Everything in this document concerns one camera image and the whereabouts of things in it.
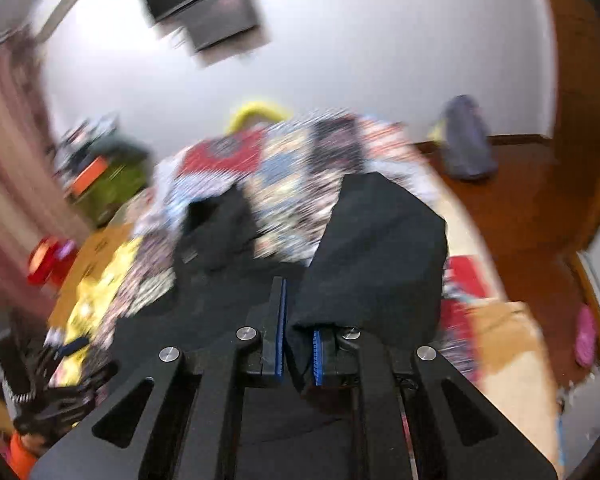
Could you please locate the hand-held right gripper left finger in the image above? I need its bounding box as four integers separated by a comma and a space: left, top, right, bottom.
30, 276, 288, 480

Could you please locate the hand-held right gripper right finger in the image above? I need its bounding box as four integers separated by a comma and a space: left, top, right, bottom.
311, 326, 557, 480

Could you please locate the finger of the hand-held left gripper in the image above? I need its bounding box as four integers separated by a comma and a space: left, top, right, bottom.
15, 360, 118, 436

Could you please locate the black garment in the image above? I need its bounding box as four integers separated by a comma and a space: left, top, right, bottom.
110, 172, 449, 480

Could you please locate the orange cloth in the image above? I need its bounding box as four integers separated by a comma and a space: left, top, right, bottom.
7, 432, 41, 478

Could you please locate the red plush toy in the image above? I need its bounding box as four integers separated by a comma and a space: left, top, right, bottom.
27, 237, 78, 286

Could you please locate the patchwork printed blanket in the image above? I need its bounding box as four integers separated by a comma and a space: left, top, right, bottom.
45, 107, 491, 386

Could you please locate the beige blanket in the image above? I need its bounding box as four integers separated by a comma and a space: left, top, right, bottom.
440, 195, 566, 471

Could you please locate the green box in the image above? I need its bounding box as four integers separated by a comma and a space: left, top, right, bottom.
75, 155, 148, 226

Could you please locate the orange box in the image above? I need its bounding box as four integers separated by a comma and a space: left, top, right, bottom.
67, 156, 108, 195

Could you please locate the striped brown curtain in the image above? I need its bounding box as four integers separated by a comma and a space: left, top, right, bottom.
0, 35, 91, 321

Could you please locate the yellow curved object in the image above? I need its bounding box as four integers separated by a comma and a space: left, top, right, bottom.
227, 101, 286, 133

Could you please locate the blue-grey backpack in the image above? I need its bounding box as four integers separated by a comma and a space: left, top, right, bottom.
437, 95, 498, 181

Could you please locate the pink shoe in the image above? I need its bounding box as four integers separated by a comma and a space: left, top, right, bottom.
574, 305, 597, 367

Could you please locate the wooden door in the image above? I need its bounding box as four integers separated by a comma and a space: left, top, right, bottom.
540, 0, 600, 261

